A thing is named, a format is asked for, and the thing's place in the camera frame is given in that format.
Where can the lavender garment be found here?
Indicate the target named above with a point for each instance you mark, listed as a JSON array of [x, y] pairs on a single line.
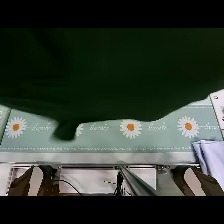
[[211, 160]]

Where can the dark green T-shirt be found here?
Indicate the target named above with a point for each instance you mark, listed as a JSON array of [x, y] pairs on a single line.
[[110, 70]]

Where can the silver frame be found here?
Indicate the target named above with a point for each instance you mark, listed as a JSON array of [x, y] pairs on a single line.
[[100, 157]]

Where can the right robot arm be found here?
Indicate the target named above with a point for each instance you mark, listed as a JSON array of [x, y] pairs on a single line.
[[196, 181]]

